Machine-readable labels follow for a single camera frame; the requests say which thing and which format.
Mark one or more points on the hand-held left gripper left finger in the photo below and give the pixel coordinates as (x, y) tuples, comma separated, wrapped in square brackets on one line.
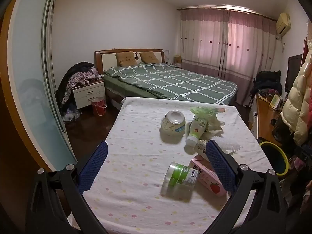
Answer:
[(93, 165)]

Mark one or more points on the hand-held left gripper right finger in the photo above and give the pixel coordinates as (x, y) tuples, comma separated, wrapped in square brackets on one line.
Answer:
[(219, 165)]

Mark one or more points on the pink strawberry drink carton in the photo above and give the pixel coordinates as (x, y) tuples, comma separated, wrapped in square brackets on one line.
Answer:
[(209, 179)]

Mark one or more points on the small white brown carton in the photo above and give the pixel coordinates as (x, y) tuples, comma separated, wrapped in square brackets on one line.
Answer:
[(199, 148)]

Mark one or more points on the white tissue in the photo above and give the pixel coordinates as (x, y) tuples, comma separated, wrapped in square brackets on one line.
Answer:
[(215, 126)]

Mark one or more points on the green white plastic bottle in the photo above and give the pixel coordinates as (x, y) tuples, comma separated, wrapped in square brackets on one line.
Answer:
[(197, 129)]

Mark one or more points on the clear jar with green label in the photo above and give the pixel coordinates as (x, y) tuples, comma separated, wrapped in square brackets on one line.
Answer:
[(178, 178)]

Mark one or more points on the yellow-rimmed trash bin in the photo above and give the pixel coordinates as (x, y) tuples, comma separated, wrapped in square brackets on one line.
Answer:
[(275, 158)]

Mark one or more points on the green plastic bag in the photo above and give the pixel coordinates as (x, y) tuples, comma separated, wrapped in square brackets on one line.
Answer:
[(204, 111)]

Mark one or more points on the white bowl-shaped cup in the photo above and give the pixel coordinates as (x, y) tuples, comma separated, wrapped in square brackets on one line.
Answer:
[(170, 129)]

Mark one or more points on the white dotted tablecloth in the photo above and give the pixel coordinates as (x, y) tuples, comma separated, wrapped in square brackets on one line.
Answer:
[(134, 139)]

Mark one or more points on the clear plastic bag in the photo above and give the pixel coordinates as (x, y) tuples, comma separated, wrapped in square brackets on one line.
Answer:
[(70, 114)]

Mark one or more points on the red bucket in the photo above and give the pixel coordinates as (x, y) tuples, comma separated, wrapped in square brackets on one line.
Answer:
[(98, 104)]

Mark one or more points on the wooden desk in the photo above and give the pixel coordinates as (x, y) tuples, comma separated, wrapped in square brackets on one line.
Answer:
[(264, 117)]

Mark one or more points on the white nightstand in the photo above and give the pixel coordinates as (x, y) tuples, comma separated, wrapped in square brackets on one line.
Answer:
[(87, 95)]

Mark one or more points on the green book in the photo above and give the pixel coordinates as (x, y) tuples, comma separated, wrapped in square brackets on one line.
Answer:
[(275, 101)]

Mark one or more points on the dark jacket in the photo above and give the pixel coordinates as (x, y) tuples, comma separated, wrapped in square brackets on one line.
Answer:
[(70, 74)]

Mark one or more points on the dark clothes pile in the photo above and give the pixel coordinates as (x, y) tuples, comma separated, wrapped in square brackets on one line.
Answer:
[(267, 80)]

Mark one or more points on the green plaid blanket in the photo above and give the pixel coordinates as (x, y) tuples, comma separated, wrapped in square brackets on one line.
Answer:
[(170, 80)]

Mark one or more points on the frosted glass sliding door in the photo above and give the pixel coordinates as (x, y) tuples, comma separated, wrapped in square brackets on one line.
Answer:
[(31, 78)]

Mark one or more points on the cream puffer jacket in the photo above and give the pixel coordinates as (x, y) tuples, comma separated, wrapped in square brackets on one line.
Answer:
[(298, 90)]

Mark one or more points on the wooden bed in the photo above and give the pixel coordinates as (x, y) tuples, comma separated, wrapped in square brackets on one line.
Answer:
[(107, 56)]

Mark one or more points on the brown pillow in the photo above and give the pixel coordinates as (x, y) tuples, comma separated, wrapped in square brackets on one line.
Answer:
[(125, 59), (149, 57)]

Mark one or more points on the pink white curtain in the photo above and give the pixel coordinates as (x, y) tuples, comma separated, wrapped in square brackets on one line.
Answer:
[(219, 53)]

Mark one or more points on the black television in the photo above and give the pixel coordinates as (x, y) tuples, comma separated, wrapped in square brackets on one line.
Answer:
[(293, 73)]

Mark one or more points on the beige air conditioner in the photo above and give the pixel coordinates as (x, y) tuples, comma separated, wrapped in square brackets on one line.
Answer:
[(283, 23)]

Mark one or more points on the curtain rod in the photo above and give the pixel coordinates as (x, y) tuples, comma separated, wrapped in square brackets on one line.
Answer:
[(219, 7)]

